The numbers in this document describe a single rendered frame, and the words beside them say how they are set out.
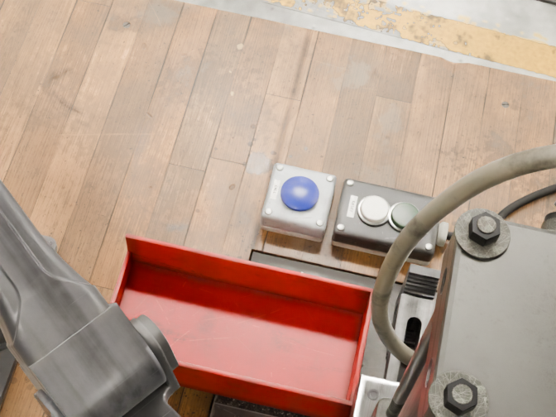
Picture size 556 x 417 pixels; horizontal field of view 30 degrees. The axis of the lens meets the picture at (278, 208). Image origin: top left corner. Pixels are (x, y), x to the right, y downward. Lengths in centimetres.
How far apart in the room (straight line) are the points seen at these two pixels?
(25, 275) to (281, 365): 43
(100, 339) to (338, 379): 41
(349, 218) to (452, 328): 68
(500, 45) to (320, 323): 148
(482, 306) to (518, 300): 1
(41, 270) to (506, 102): 70
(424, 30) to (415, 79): 121
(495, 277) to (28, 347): 33
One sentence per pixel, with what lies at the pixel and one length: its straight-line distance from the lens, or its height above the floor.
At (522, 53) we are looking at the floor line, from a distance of 244.
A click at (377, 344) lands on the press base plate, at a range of 105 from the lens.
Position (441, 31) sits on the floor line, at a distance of 243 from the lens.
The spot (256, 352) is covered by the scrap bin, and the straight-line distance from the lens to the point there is 103.
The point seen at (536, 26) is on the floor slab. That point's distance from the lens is 250.
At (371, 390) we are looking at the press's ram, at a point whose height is 114.
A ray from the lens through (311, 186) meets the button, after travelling 108.
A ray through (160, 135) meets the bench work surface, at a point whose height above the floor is 90.
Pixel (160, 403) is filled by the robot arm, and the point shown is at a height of 120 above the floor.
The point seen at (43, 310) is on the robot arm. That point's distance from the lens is 66.
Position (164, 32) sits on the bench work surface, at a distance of 123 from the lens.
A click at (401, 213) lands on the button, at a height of 94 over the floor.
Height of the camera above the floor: 187
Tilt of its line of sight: 62 degrees down
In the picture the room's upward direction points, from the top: 6 degrees clockwise
